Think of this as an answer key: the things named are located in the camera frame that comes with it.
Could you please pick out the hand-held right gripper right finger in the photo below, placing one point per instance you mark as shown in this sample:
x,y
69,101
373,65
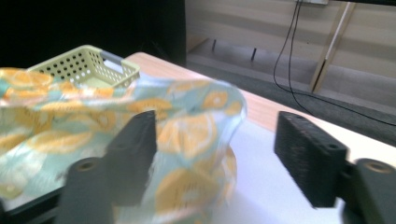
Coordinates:
x,y
311,155

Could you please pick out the wooden post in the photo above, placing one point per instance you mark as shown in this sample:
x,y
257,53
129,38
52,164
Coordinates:
x,y
333,46

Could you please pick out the pale yellow plastic basket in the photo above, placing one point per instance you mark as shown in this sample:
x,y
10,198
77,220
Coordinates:
x,y
77,62

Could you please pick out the black wall bracket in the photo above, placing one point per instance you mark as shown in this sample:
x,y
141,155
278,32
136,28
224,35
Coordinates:
x,y
254,54

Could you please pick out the orange floral fabric bag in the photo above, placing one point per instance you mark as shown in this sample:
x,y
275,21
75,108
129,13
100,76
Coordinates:
x,y
186,130

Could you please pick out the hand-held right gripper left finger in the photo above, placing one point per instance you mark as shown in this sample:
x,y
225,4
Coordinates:
x,y
124,168

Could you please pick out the wooden table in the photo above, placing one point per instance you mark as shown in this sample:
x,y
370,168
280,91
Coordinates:
x,y
264,109

